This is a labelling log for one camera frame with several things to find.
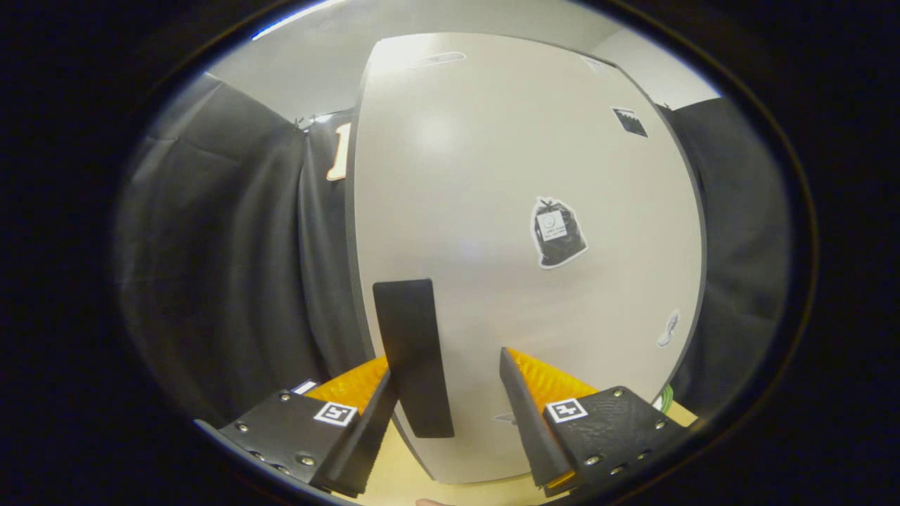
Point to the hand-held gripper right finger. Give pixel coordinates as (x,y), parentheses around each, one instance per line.
(531,422)

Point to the grey shoe cabinet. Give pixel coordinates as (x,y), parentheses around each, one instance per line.
(350,232)

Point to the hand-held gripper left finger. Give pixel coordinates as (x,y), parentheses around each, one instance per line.
(365,443)

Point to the white shoe cabinet door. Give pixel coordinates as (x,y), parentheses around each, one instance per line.
(478,176)

